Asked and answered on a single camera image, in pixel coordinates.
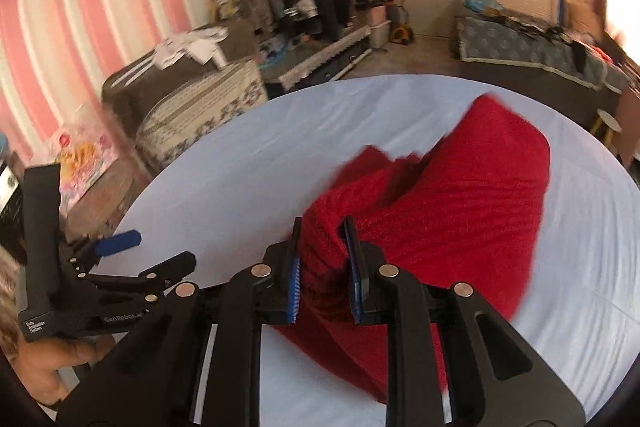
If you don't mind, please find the sofa with patterned cover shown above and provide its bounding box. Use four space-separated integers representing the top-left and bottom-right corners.
101 25 262 134

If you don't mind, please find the lace trimmed cloth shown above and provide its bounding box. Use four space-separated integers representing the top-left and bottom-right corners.
264 29 374 94

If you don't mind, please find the white round stool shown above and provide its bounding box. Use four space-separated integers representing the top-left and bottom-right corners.
590 109 622 154

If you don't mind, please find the colourful printed box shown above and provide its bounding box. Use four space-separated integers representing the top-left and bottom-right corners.
58 117 122 214

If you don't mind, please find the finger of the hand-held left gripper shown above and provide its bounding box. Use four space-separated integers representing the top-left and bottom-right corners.
75 250 197 304
64 229 143 268

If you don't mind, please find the daybed with patterned cover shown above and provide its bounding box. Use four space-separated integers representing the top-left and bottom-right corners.
451 0 634 106

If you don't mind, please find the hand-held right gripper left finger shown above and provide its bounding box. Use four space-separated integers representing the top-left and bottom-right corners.
57 217 304 427

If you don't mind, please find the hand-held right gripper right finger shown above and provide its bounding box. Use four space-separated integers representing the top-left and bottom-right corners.
340 217 587 427

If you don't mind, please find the white cloth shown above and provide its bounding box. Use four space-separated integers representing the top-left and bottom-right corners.
153 28 229 69

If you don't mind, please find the red knit sweater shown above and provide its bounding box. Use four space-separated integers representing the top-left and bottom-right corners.
272 93 552 406

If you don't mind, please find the white storage box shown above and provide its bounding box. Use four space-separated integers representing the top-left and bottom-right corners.
370 19 392 50

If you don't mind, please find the person's left hand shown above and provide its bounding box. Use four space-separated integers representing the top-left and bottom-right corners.
14 336 117 409

